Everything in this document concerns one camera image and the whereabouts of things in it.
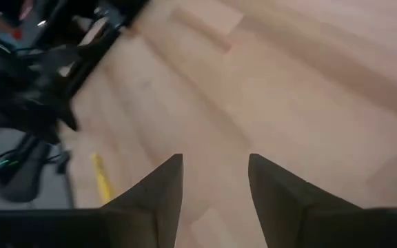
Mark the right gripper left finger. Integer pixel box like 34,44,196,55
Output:
0,153,185,248

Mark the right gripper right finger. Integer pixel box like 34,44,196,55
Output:
247,153,397,248

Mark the slim yellow highlighter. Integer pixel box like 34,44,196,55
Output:
90,152,116,205

